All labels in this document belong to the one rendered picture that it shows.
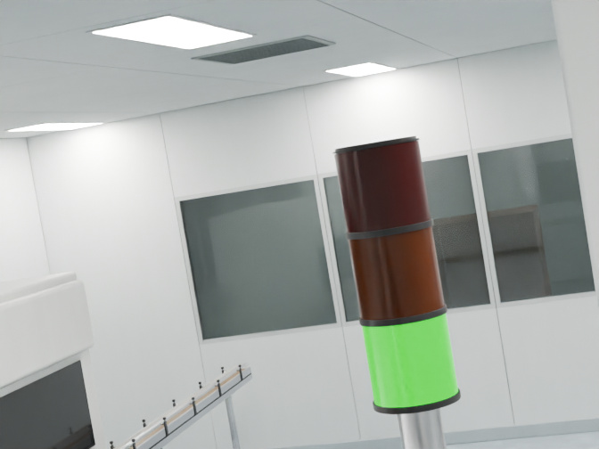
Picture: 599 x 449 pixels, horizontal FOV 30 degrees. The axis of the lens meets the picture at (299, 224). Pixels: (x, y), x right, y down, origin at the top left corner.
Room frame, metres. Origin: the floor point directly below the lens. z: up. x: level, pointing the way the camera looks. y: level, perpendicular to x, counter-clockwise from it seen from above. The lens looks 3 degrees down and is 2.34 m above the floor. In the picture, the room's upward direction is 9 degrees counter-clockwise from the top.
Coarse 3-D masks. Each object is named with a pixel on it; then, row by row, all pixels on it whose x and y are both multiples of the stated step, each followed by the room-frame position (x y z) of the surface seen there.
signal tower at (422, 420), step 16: (368, 144) 0.62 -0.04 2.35; (384, 144) 0.61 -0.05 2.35; (416, 224) 0.62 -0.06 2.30; (432, 224) 0.63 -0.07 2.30; (368, 320) 0.63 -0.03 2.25; (384, 320) 0.62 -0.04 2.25; (400, 320) 0.61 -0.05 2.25; (416, 320) 0.61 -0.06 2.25; (448, 400) 0.62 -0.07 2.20; (400, 416) 0.63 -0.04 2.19; (416, 416) 0.63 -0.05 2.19; (432, 416) 0.63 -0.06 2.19; (400, 432) 0.64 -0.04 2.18; (416, 432) 0.63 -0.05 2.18; (432, 432) 0.63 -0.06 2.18; (416, 448) 0.63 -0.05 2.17; (432, 448) 0.63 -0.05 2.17
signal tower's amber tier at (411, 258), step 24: (360, 240) 0.62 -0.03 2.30; (384, 240) 0.62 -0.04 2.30; (408, 240) 0.62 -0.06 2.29; (432, 240) 0.63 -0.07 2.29; (360, 264) 0.63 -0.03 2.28; (384, 264) 0.62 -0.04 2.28; (408, 264) 0.62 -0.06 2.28; (432, 264) 0.62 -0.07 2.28; (360, 288) 0.63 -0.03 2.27; (384, 288) 0.62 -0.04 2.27; (408, 288) 0.61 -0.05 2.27; (432, 288) 0.62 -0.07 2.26; (360, 312) 0.63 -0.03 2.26; (384, 312) 0.62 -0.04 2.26; (408, 312) 0.61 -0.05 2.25
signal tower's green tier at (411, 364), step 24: (384, 336) 0.62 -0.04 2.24; (408, 336) 0.61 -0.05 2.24; (432, 336) 0.62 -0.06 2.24; (384, 360) 0.62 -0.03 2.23; (408, 360) 0.61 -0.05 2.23; (432, 360) 0.62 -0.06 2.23; (384, 384) 0.62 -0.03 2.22; (408, 384) 0.62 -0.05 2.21; (432, 384) 0.62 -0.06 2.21; (456, 384) 0.63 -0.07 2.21
